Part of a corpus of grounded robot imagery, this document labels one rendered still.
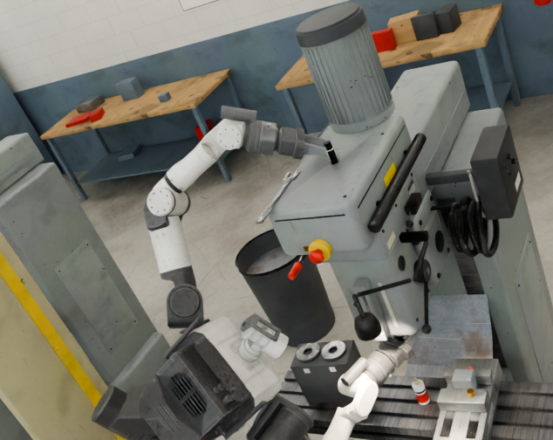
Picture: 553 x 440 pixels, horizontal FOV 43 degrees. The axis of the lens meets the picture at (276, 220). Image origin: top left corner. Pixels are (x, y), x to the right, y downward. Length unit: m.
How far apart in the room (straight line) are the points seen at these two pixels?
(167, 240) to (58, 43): 6.70
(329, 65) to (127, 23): 5.88
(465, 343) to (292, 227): 1.03
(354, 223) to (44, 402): 2.01
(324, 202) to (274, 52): 5.27
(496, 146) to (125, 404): 1.29
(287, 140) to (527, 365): 1.39
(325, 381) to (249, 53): 4.96
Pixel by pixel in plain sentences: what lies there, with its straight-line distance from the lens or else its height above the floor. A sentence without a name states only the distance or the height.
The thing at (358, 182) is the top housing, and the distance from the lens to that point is 1.80.
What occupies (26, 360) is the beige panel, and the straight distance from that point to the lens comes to 3.31.
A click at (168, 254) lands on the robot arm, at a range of 1.92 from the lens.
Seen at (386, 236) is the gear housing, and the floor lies 1.69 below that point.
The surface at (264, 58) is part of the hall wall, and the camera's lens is 7.05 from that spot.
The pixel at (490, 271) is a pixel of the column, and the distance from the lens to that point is 2.52.
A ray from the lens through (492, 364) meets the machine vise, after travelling 2.46.
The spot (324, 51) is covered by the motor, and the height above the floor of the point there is 2.15.
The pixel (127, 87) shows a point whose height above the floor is 1.02.
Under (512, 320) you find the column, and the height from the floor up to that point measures 0.96.
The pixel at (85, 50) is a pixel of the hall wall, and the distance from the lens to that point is 8.29.
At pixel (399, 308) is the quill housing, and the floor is 1.43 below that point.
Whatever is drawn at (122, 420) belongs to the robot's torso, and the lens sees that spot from 2.09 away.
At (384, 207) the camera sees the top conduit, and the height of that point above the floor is 1.80.
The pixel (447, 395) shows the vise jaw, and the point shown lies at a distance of 2.35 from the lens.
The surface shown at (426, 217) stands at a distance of 2.20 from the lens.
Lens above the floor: 2.70
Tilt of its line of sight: 27 degrees down
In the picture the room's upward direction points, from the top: 25 degrees counter-clockwise
